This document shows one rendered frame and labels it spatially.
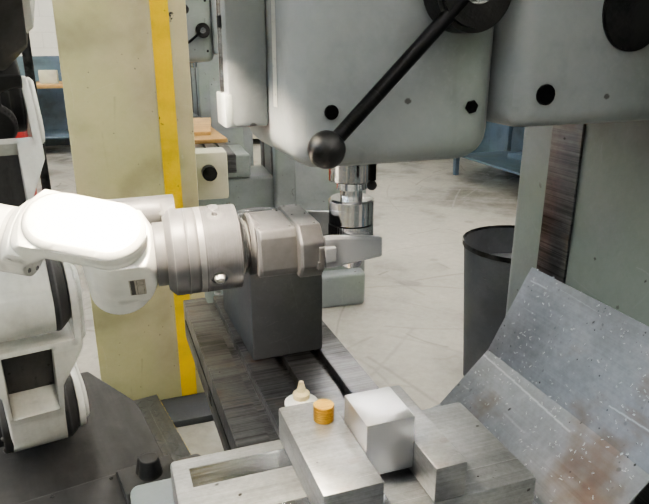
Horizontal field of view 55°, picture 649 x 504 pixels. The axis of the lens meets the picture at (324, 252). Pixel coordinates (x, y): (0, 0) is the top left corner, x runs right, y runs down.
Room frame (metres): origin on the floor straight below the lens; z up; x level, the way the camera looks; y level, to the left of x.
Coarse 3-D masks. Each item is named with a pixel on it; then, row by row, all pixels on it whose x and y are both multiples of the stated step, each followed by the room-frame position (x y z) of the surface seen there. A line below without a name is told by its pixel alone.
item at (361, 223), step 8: (328, 208) 0.63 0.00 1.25; (328, 216) 0.63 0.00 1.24; (336, 216) 0.61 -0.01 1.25; (344, 216) 0.61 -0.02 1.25; (352, 216) 0.60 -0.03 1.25; (360, 216) 0.61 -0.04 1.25; (368, 216) 0.61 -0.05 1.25; (328, 224) 0.63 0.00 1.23; (336, 224) 0.61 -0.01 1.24; (344, 224) 0.61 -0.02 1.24; (352, 224) 0.60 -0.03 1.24; (360, 224) 0.61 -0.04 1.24; (368, 224) 0.61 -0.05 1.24; (328, 232) 0.63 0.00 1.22; (336, 232) 0.61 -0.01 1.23; (344, 232) 0.61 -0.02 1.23; (352, 232) 0.60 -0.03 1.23; (360, 232) 0.61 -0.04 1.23; (368, 232) 0.61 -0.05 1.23
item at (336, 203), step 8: (336, 200) 0.61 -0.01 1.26; (344, 200) 0.61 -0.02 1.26; (352, 200) 0.61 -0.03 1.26; (360, 200) 0.61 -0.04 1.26; (368, 200) 0.61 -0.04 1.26; (336, 208) 0.61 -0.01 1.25; (344, 208) 0.61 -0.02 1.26; (352, 208) 0.60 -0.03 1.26; (360, 208) 0.61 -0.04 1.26; (368, 208) 0.61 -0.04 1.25
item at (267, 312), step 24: (240, 216) 1.05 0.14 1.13; (240, 288) 0.96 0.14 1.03; (264, 288) 0.90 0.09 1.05; (288, 288) 0.92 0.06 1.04; (312, 288) 0.93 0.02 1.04; (240, 312) 0.97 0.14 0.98; (264, 312) 0.90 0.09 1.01; (288, 312) 0.92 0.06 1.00; (312, 312) 0.93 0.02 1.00; (240, 336) 0.97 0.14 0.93; (264, 336) 0.90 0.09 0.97; (288, 336) 0.92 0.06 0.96; (312, 336) 0.93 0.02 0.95
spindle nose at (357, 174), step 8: (336, 168) 0.61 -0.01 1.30; (344, 168) 0.61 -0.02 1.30; (352, 168) 0.60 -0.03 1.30; (360, 168) 0.60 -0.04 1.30; (328, 176) 0.62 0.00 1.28; (336, 176) 0.61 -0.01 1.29; (344, 176) 0.61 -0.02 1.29; (352, 176) 0.60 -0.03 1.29; (360, 176) 0.60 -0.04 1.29; (352, 184) 0.60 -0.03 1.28
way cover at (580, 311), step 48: (528, 288) 0.88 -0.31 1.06; (528, 336) 0.83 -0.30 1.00; (576, 336) 0.76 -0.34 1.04; (624, 336) 0.71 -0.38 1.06; (480, 384) 0.83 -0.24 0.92; (576, 384) 0.72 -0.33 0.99; (624, 384) 0.67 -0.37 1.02; (528, 432) 0.72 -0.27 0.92; (576, 432) 0.68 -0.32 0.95; (624, 432) 0.63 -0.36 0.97; (576, 480) 0.62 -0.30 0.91; (624, 480) 0.59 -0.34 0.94
